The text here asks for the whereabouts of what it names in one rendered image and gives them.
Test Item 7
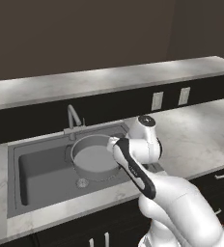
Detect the grey metal pot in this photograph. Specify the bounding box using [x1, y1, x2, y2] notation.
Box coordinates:
[65, 133, 122, 182]

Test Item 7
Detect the grey sink tap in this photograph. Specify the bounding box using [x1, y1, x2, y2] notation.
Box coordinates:
[63, 103, 87, 141]

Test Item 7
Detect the grey kitchen sink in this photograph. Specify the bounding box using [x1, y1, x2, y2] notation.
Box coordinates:
[6, 123, 166, 220]

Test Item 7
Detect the black cupboard door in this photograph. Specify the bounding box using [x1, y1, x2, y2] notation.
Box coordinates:
[98, 197, 152, 247]
[36, 208, 100, 247]

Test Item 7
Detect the white wall socket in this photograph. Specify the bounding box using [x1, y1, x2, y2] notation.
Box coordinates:
[178, 86, 191, 107]
[151, 91, 165, 112]

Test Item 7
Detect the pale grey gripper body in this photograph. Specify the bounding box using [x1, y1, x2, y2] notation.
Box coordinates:
[144, 162, 167, 177]

